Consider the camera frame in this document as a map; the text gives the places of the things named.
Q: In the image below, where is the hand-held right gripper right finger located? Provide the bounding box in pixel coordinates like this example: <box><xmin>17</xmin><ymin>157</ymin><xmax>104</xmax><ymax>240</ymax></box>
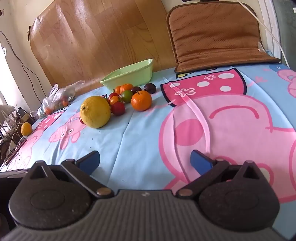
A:
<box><xmin>177</xmin><ymin>149</ymin><xmax>264</xmax><ymax>199</ymax></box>

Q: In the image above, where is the wood-pattern board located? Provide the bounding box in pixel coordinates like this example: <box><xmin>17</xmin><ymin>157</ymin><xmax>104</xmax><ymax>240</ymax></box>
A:
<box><xmin>29</xmin><ymin>0</ymin><xmax>178</xmax><ymax>93</ymax></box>

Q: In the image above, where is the large red tomato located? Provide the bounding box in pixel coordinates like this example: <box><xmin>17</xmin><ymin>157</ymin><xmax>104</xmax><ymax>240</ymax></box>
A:
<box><xmin>110</xmin><ymin>102</ymin><xmax>126</xmax><ymax>116</ymax></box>

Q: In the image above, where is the light green plastic basin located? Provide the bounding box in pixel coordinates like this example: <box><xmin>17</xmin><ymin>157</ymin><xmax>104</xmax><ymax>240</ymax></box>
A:
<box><xmin>100</xmin><ymin>59</ymin><xmax>154</xmax><ymax>91</ymax></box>

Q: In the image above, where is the black wall cable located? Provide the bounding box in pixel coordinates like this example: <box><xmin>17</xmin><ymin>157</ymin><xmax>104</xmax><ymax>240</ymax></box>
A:
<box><xmin>0</xmin><ymin>30</ymin><xmax>54</xmax><ymax>99</ymax></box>

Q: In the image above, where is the dark box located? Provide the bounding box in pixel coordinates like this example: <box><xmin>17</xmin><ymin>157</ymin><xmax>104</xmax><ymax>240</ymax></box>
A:
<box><xmin>18</xmin><ymin>107</ymin><xmax>36</xmax><ymax>122</ymax></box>

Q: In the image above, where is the brown mesh seat cushion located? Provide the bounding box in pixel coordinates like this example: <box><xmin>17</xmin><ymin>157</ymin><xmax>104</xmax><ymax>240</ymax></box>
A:
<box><xmin>166</xmin><ymin>2</ymin><xmax>281</xmax><ymax>74</ymax></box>

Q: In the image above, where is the yellow-orange citrus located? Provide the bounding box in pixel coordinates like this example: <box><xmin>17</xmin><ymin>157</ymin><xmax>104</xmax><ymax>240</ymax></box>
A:
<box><xmin>21</xmin><ymin>122</ymin><xmax>32</xmax><ymax>137</ymax></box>

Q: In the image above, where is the large yellow citrus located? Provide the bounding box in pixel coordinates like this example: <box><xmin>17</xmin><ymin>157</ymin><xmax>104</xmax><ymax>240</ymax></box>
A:
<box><xmin>80</xmin><ymin>96</ymin><xmax>111</xmax><ymax>129</ymax></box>

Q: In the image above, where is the clear plastic bag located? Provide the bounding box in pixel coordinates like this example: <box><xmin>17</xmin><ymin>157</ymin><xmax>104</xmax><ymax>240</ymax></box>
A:
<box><xmin>37</xmin><ymin>80</ymin><xmax>85</xmax><ymax>119</ymax></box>

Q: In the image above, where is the white cable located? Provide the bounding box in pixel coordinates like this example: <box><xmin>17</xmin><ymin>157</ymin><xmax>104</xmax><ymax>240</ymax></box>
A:
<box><xmin>238</xmin><ymin>0</ymin><xmax>290</xmax><ymax>68</ymax></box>

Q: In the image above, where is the large orange mandarin with stem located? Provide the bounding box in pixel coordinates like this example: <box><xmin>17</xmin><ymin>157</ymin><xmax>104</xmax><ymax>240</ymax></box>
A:
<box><xmin>131</xmin><ymin>90</ymin><xmax>153</xmax><ymax>111</ymax></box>

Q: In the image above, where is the printed cartoon blanket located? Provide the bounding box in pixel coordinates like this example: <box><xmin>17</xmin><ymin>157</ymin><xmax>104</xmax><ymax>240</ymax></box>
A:
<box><xmin>0</xmin><ymin>62</ymin><xmax>296</xmax><ymax>204</ymax></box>

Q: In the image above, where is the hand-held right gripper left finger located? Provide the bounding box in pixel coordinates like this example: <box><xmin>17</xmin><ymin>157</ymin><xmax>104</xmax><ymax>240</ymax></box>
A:
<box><xmin>23</xmin><ymin>151</ymin><xmax>115</xmax><ymax>199</ymax></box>

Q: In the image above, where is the green tomato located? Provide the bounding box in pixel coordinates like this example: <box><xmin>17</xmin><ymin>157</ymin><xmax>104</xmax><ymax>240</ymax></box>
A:
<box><xmin>122</xmin><ymin>90</ymin><xmax>134</xmax><ymax>103</ymax></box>

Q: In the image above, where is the white wire rack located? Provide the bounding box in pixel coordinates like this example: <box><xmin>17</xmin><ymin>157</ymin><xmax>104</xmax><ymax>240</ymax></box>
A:
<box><xmin>0</xmin><ymin>104</ymin><xmax>23</xmax><ymax>144</ymax></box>

